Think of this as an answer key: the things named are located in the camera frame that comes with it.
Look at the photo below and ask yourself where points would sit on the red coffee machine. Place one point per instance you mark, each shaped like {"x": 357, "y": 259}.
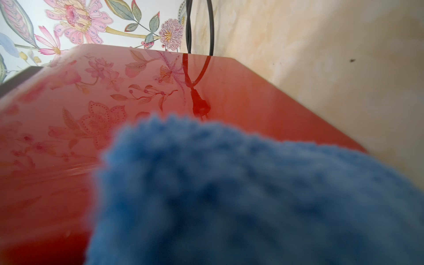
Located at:
{"x": 73, "y": 133}

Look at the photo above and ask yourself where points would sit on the blue microfiber cloth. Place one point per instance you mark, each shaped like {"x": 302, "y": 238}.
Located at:
{"x": 181, "y": 192}

